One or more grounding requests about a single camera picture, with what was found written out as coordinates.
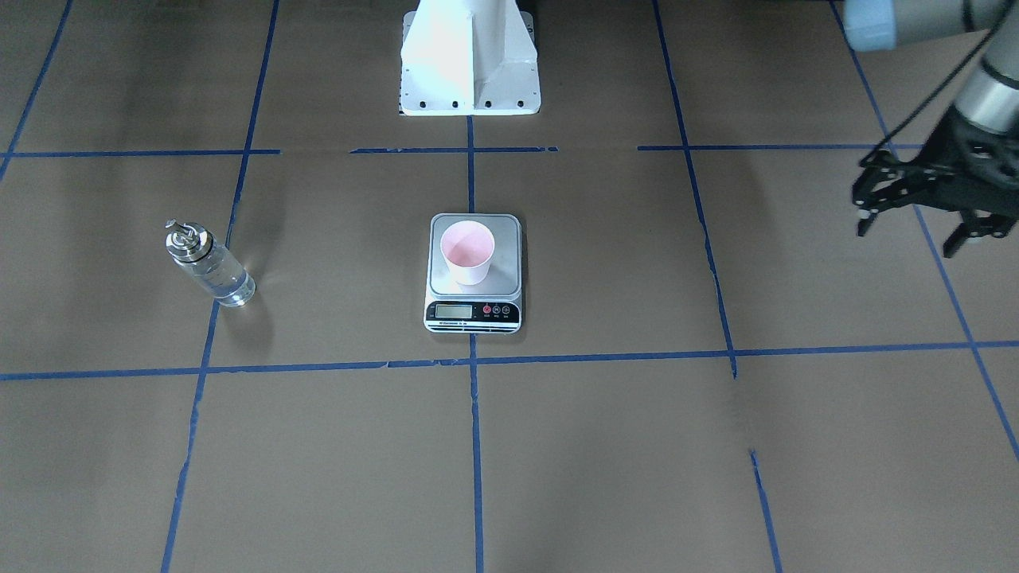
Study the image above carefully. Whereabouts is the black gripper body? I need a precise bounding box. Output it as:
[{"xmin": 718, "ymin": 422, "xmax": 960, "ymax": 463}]
[{"xmin": 909, "ymin": 106, "xmax": 1018, "ymax": 214}]

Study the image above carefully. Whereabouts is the clear glass sauce bottle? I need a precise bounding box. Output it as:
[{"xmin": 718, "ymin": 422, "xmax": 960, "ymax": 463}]
[{"xmin": 165, "ymin": 219, "xmax": 257, "ymax": 308}]

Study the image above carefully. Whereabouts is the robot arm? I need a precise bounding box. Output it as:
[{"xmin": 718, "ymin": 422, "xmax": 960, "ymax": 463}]
[{"xmin": 841, "ymin": 1, "xmax": 1018, "ymax": 258}]

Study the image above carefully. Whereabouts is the digital kitchen scale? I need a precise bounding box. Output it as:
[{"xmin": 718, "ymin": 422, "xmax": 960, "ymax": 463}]
[{"xmin": 423, "ymin": 212, "xmax": 524, "ymax": 333}]

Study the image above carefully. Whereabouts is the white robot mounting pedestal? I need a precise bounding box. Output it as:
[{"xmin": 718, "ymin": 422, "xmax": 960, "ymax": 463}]
[{"xmin": 398, "ymin": 1, "xmax": 542, "ymax": 117}]

